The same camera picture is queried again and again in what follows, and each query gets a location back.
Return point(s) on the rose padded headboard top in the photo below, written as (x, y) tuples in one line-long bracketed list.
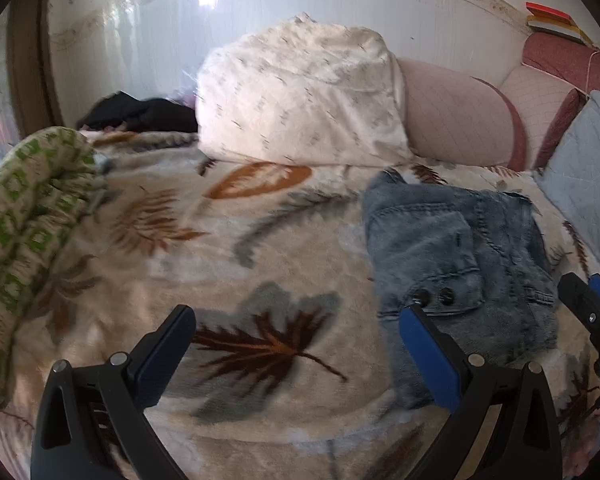
[(565, 57)]

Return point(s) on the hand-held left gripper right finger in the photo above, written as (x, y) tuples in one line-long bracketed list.
[(427, 355)]

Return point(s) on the black cloth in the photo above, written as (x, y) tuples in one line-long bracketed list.
[(150, 112)]

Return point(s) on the pink quilted cushion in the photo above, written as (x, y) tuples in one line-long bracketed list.
[(540, 105), (455, 115)]

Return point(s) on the blue denim pants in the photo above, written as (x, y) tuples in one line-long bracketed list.
[(430, 240)]

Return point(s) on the leaf printed fleece blanket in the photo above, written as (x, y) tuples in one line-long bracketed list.
[(205, 270)]

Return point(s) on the green patterned cloth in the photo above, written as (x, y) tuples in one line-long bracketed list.
[(25, 210)]

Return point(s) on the yellow-edged book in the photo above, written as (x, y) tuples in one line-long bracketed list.
[(570, 34)]

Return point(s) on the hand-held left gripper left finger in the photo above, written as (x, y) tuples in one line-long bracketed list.
[(162, 355)]

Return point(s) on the wooden door frame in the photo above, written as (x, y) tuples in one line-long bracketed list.
[(30, 60)]

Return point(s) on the red book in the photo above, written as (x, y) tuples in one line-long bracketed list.
[(545, 10)]

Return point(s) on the folded white quilt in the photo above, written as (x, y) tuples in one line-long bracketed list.
[(300, 95)]

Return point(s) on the blue-grey quilted pillow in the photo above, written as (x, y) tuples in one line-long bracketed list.
[(585, 170)]

